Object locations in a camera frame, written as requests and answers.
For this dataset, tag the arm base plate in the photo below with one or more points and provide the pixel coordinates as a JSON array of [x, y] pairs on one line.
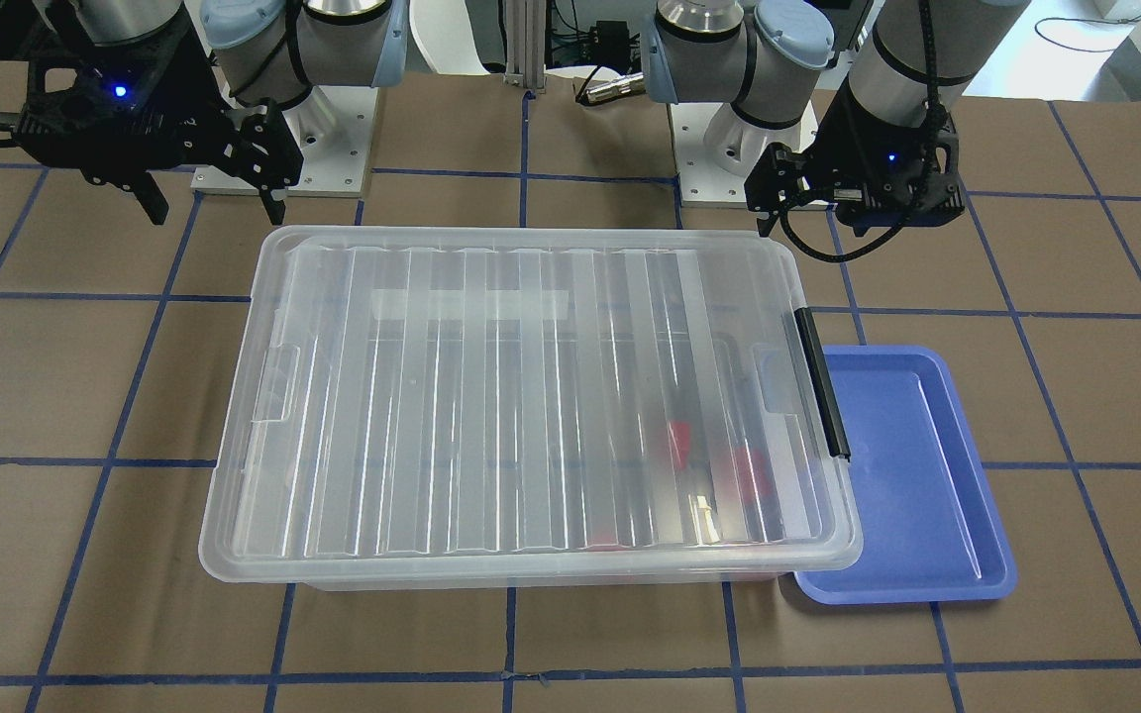
[[334, 130], [714, 150]]

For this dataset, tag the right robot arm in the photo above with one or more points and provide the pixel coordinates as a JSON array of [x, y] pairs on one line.
[[264, 50]]

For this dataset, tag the red block middle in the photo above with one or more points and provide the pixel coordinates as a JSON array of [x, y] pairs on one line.
[[680, 444]]

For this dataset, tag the blue plastic tray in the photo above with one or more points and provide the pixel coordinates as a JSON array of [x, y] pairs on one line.
[[931, 531]]

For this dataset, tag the aluminium frame post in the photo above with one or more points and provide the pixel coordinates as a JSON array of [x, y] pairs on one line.
[[525, 33]]

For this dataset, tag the clear plastic box lid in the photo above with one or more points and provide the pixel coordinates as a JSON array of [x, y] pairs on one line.
[[425, 402]]

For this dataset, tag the clear plastic storage box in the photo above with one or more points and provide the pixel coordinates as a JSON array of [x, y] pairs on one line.
[[680, 578]]

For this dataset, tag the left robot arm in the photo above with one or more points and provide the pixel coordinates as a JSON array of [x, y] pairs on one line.
[[764, 61]]

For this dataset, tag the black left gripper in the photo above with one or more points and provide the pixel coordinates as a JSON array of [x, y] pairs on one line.
[[833, 158]]

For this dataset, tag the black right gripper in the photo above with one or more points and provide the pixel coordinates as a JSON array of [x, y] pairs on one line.
[[196, 111]]

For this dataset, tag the red block front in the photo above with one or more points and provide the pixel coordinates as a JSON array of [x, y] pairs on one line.
[[604, 544]]

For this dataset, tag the red block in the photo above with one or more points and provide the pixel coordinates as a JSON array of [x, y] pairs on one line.
[[604, 544], [680, 444], [752, 473]]

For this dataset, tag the black electronics box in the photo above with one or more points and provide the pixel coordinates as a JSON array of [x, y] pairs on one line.
[[608, 43]]

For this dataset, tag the black box handle clip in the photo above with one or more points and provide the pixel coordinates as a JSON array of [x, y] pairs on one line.
[[830, 416]]

